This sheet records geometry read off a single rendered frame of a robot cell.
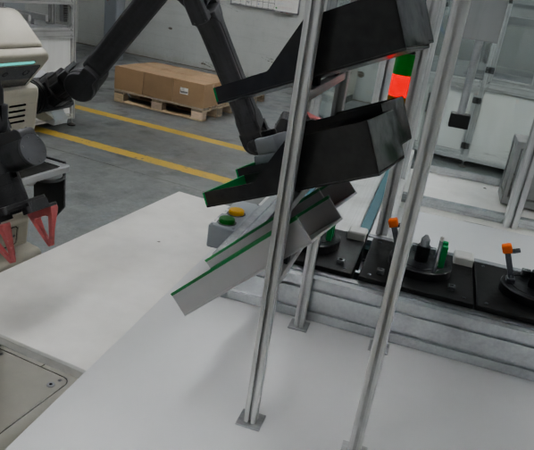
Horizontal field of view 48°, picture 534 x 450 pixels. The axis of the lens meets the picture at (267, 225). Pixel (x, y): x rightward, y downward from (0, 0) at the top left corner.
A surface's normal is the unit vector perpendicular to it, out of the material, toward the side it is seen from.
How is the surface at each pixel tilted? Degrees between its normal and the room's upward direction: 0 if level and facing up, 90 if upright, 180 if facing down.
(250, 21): 90
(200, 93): 90
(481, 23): 90
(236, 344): 0
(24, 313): 0
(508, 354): 90
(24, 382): 0
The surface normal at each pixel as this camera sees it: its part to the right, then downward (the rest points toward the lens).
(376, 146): 0.86, -0.14
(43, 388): 0.14, -0.92
